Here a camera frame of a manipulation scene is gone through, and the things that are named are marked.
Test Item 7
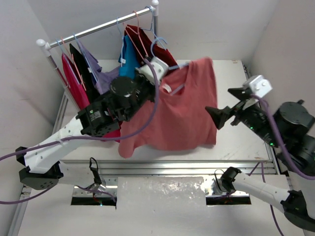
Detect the magenta pink t-shirt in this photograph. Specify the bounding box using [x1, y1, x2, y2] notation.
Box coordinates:
[61, 53, 121, 143]

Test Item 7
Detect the black t-shirt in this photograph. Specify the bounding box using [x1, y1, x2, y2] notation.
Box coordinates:
[69, 44, 100, 103]

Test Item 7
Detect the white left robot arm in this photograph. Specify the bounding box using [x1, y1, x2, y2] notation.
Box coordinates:
[16, 63, 164, 191]

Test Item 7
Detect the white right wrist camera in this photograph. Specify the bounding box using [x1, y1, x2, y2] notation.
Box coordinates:
[243, 75, 273, 98]

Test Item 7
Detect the light blue wire hanger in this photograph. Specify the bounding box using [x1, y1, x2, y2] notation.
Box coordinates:
[150, 36, 190, 96]

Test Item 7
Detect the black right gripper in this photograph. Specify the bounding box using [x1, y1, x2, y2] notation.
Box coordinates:
[205, 88, 283, 148]

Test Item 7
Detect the dark red t-shirt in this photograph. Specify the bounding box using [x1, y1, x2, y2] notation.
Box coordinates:
[137, 30, 177, 66]

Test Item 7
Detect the silver clothes rack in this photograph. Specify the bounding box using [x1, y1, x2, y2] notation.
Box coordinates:
[35, 0, 159, 89]

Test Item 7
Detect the teal blue t-shirt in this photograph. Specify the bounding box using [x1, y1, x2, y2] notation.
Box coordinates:
[119, 35, 140, 79]

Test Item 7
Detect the blue hanger at rack end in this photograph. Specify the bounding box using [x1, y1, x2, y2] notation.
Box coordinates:
[142, 5, 167, 51]

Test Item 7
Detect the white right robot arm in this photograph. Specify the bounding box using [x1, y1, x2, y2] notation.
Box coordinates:
[205, 88, 315, 232]

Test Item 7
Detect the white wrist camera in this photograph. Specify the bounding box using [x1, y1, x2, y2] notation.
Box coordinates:
[138, 57, 169, 85]
[243, 75, 273, 98]

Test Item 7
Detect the aluminium rail frame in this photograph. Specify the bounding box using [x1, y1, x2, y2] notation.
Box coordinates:
[7, 61, 281, 236]

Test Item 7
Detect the lavender purple t-shirt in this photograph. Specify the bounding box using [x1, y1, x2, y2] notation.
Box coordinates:
[76, 40, 120, 94]

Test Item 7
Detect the salmon pink t-shirt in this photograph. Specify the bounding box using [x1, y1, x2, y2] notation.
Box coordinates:
[118, 57, 218, 158]

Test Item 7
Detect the pink wire hanger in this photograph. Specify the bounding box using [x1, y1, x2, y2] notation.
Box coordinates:
[125, 10, 152, 65]

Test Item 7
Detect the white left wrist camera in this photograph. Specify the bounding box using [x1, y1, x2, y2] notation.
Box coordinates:
[138, 57, 169, 85]

